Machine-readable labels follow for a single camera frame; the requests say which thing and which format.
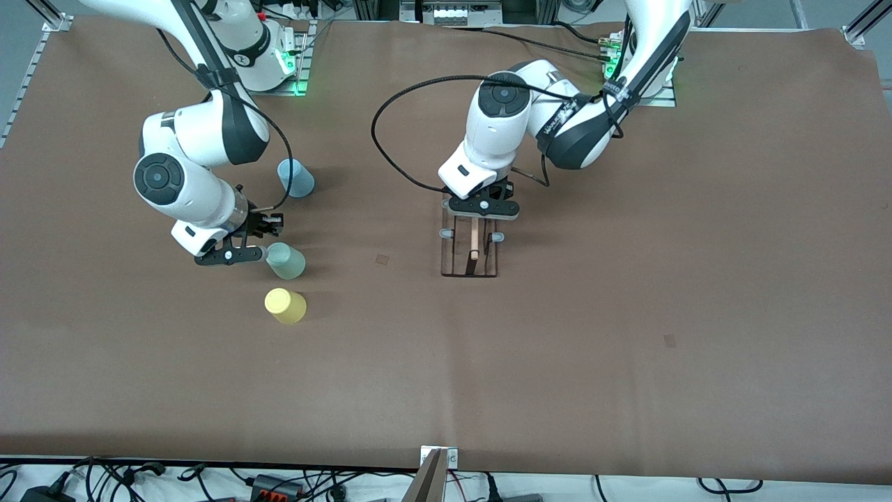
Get aluminium frame profile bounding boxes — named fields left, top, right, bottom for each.
left=842, top=0, right=892, bottom=47
left=24, top=0, right=70, bottom=32

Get yellow plastic cup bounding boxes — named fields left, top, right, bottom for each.
left=264, top=288, right=307, bottom=326

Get small metal bracket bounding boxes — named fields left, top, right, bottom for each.
left=420, top=446, right=459, bottom=469

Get blue plastic cup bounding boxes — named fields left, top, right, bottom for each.
left=277, top=158, right=316, bottom=199

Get black cable to arm base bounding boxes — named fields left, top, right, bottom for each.
left=481, top=24, right=617, bottom=63

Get black wire cup holder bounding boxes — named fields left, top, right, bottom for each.
left=439, top=216, right=505, bottom=279

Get grey control unit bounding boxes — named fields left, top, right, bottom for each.
left=401, top=0, right=502, bottom=27

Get mint green plastic cup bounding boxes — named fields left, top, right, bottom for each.
left=266, top=242, right=307, bottom=280

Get grey brown upright beam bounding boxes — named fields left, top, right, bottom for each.
left=403, top=448, right=450, bottom=502

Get brown paper table cover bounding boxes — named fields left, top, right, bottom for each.
left=0, top=15, right=892, bottom=473

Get black box orange connectors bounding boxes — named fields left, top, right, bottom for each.
left=249, top=474, right=305, bottom=500

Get aluminium table edge rail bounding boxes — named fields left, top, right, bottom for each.
left=0, top=28, right=55, bottom=149

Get white power strip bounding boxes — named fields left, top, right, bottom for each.
left=279, top=0, right=332, bottom=20

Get braided black left arm cable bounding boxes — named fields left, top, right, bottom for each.
left=371, top=75, right=607, bottom=194

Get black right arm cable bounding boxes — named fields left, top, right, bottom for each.
left=157, top=28, right=293, bottom=211

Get black power adapter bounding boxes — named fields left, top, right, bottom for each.
left=20, top=483, right=76, bottom=502

